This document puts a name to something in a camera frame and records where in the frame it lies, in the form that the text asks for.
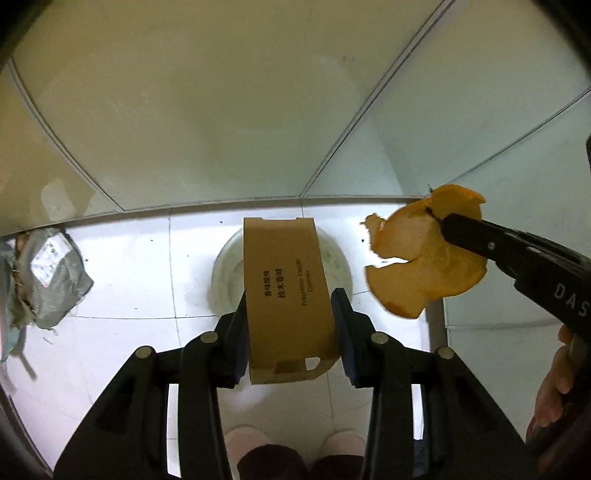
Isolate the brown cardboard box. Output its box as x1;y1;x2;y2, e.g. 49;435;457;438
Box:
243;217;340;385

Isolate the person's left leg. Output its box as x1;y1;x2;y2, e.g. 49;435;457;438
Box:
237;444;306;480

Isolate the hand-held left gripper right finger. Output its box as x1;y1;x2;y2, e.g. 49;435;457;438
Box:
330;288;539;480

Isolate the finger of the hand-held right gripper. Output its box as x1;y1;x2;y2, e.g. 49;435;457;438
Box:
434;212;591;278

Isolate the pale teal plastic bag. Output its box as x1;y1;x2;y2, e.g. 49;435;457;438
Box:
0;240;38;380

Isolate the pink slipper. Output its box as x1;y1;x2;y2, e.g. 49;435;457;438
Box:
225;427;269;467
321;429;366;459

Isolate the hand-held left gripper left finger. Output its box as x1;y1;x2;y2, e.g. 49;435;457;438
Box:
53;291;252;480

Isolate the person's leg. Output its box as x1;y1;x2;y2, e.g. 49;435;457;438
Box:
237;444;306;480
307;455;366;480

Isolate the white round basin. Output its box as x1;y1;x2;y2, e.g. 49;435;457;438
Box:
211;228;354;317

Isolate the orange fruit peel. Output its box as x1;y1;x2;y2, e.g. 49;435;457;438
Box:
360;185;488;319

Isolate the person's right leg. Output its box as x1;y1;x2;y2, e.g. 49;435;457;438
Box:
307;455;366;480

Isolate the grey plastic parcel bag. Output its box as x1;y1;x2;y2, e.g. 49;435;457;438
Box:
11;226;94;330

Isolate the person's right hand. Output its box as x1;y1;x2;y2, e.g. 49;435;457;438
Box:
536;324;577;428

